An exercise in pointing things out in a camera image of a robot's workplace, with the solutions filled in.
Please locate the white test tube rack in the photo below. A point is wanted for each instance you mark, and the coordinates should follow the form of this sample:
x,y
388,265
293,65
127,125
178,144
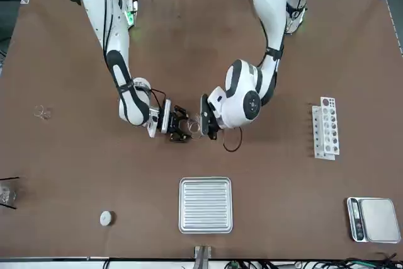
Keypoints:
x,y
329,130

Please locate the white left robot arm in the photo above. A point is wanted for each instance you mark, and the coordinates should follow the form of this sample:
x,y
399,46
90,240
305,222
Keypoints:
x,y
274,4

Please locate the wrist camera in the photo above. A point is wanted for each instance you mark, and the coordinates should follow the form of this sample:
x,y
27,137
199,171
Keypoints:
x,y
204,114
166,116

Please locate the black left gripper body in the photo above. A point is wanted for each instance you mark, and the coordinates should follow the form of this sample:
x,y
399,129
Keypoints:
x,y
213,127

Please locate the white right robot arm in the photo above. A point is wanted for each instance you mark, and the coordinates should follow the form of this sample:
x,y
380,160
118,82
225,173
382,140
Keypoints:
x,y
94,7

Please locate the small white jar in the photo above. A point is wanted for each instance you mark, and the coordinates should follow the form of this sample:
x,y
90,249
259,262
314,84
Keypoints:
x,y
106,218

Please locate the ribbed metal tray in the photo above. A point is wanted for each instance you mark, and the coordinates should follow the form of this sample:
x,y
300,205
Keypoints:
x,y
205,205

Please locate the silver digital scale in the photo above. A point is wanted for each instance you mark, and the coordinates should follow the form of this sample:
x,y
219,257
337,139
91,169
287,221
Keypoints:
x,y
376,220

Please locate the small clear glass flask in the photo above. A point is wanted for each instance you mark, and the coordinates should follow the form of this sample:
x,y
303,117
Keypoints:
x,y
42,113

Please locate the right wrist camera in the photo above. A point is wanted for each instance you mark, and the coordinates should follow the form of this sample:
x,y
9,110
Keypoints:
x,y
166,116

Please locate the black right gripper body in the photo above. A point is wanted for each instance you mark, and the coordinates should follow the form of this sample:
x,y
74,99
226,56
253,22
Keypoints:
x,y
174,122

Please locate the clear glass beaker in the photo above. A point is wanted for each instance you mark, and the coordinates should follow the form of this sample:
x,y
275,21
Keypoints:
x,y
194,128

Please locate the tripod stand with glass funnel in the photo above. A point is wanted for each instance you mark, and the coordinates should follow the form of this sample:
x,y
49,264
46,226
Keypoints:
x,y
6,193

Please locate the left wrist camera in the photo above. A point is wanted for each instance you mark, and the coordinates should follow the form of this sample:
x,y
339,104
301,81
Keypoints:
x,y
204,114

